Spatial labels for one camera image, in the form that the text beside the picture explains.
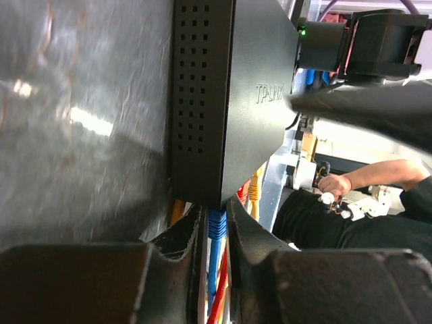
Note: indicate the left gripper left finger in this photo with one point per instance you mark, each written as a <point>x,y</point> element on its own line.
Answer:
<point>156,282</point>

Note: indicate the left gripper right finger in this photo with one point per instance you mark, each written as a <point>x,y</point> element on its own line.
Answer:
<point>273,283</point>

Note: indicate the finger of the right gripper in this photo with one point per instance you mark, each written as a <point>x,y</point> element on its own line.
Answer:
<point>402,113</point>

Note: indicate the person in black shirt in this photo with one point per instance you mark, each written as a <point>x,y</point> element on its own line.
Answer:
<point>302,218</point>

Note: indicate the person's hand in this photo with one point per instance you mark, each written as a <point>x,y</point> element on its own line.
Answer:
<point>337,185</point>

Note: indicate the black network switch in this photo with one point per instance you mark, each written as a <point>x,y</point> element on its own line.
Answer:
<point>233,65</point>

